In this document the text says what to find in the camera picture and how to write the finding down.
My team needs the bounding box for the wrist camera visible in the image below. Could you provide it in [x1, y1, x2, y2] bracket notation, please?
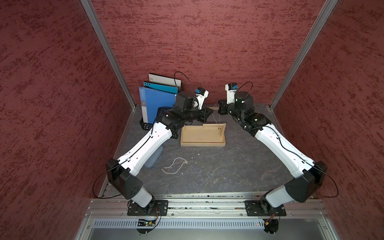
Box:
[225, 83, 238, 105]
[195, 87, 209, 110]

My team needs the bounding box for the black mesh file holder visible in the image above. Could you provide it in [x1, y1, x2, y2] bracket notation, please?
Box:
[139, 83, 185, 139]

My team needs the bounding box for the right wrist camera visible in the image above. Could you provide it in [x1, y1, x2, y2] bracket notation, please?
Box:
[225, 83, 238, 105]

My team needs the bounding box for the blue folder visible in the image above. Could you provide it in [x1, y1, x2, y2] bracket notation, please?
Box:
[138, 86, 177, 124]

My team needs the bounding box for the aluminium corner post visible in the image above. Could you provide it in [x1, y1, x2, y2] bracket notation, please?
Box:
[270, 0, 338, 111]
[81, 0, 137, 110]

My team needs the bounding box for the right aluminium corner post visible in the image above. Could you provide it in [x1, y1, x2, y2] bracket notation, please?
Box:
[270, 0, 338, 111]

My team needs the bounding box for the teal folder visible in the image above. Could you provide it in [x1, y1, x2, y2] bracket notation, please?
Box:
[143, 82, 179, 94]

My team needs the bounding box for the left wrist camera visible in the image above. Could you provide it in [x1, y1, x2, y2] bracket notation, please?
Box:
[195, 87, 209, 110]

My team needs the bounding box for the white grey folder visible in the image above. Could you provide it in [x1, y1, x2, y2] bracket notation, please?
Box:
[149, 74, 182, 90]

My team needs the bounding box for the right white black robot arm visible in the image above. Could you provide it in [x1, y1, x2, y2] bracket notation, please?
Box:
[219, 90, 327, 212]

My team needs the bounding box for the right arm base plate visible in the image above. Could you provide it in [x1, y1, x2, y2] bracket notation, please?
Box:
[244, 201, 287, 217]

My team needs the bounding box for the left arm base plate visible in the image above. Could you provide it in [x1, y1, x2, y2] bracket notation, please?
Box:
[127, 200, 169, 217]

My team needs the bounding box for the pearl bead necklace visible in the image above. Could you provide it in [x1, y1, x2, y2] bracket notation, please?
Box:
[161, 157, 189, 175]

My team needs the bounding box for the wooden jewelry display stand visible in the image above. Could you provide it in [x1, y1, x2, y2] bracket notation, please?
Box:
[181, 123, 226, 147]

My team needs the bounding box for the aluminium mounting rail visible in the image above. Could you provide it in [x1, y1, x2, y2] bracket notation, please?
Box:
[85, 192, 330, 219]

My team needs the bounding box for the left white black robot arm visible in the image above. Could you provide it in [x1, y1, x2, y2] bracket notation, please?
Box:
[106, 88, 213, 208]

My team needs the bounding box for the thin gold chain necklace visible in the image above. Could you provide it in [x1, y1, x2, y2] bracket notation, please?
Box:
[206, 100, 226, 130]

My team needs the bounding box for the left aluminium corner post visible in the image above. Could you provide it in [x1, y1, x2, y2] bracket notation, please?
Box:
[81, 0, 137, 110]

